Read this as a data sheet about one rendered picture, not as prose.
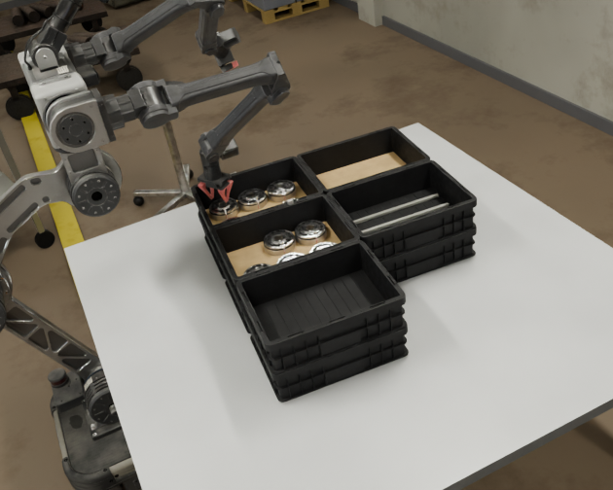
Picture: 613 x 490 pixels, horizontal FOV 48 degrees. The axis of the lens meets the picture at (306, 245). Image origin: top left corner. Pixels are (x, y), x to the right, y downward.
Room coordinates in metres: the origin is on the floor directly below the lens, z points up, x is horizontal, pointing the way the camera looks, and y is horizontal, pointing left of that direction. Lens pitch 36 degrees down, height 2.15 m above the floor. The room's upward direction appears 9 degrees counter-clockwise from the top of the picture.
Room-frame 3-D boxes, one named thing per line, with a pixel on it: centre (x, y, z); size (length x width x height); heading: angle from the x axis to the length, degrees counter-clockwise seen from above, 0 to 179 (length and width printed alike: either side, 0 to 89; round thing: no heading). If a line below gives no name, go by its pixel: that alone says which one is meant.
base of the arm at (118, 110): (1.68, 0.42, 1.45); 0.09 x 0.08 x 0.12; 20
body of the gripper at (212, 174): (2.09, 0.27, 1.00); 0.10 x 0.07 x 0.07; 55
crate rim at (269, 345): (1.47, -0.01, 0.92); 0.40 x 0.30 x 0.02; 105
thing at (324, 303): (1.47, -0.01, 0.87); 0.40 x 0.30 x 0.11; 105
